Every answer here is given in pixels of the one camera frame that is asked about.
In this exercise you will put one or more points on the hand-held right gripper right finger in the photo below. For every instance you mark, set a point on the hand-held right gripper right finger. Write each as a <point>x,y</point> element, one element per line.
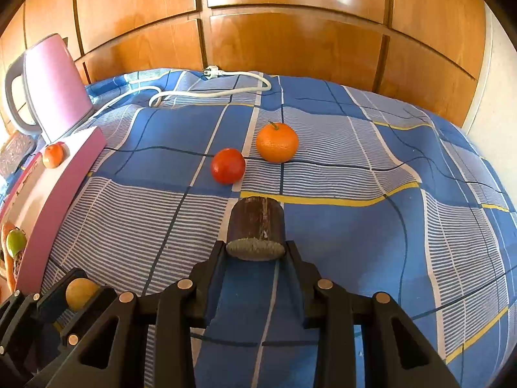
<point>301,291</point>

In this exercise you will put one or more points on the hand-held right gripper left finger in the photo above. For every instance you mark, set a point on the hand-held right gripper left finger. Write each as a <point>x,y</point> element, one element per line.
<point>210,287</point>

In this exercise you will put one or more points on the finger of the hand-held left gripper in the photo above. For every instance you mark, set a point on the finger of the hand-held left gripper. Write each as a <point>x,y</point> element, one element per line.
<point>91,311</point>
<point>50,301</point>

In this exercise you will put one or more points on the small yellow fruit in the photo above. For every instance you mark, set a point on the small yellow fruit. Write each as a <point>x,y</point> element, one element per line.
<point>80,293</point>

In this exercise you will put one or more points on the orange carrot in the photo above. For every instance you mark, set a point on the orange carrot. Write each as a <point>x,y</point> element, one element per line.
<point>10,275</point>

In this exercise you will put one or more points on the green fruit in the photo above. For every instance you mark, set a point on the green fruit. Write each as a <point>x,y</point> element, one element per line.
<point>15,243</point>

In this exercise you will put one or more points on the brown sugarcane piece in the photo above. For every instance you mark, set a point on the brown sugarcane piece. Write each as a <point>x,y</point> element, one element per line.
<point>254,218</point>

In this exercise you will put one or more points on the pink storage box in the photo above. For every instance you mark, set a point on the pink storage box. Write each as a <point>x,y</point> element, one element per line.
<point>60,198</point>

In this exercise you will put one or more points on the small peach apple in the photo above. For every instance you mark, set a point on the small peach apple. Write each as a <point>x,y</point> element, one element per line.
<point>53,155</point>

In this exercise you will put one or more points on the brown speckled fruit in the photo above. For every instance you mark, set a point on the brown speckled fruit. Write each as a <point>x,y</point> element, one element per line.
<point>19,266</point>

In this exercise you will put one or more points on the red tomato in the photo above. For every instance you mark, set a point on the red tomato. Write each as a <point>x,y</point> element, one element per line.
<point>228,165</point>

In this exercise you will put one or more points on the orange with green stem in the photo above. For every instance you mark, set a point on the orange with green stem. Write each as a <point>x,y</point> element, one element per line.
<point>277,143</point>

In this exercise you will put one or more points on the pink patterned pouch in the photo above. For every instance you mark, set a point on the pink patterned pouch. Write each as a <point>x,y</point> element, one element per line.
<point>16,151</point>

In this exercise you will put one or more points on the blue checked blanket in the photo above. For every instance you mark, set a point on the blue checked blanket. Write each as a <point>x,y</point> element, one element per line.
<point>363,149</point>

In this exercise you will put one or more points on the pink electric kettle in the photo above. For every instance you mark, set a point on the pink electric kettle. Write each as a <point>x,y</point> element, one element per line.
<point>52,85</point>

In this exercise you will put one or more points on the wooden panelled headboard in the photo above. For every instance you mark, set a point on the wooden panelled headboard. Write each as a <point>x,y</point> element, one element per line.
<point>282,28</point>

